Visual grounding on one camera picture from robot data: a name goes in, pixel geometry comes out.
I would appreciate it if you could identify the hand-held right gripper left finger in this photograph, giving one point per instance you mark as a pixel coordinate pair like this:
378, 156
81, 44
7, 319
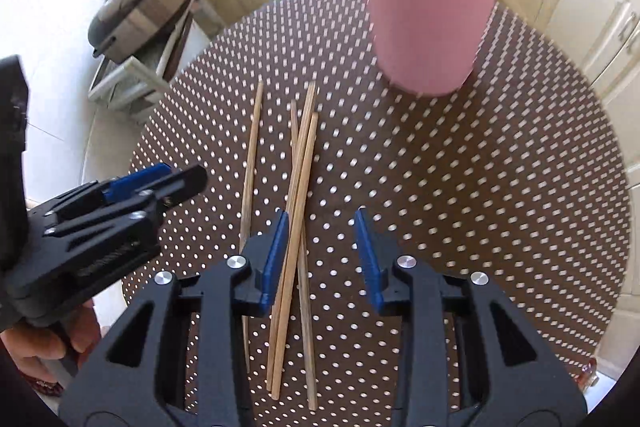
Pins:
275, 257

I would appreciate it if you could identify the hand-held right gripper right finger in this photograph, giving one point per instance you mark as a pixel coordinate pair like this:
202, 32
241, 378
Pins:
367, 257

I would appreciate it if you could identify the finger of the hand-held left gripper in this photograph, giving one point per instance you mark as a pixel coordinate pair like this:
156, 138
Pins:
185, 179
135, 179

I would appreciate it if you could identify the thin bamboo chopstick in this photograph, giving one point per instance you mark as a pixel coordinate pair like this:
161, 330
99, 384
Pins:
307, 132
307, 332
252, 147
302, 207

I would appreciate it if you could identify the pink plastic cup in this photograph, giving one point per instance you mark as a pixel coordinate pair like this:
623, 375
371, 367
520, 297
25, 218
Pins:
425, 32

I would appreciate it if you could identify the person's left hand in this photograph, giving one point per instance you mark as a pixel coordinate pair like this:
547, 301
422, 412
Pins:
35, 352

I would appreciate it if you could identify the white metal stand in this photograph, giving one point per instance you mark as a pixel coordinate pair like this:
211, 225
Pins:
120, 87

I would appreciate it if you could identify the brown polka dot tablecloth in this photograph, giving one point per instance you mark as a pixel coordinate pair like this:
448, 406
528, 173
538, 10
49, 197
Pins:
450, 182

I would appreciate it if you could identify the silver electric griddle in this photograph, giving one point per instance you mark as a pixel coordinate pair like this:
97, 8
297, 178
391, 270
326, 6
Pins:
145, 7

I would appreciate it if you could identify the amber liquid bottle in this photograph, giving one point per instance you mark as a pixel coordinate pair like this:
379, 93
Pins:
591, 374

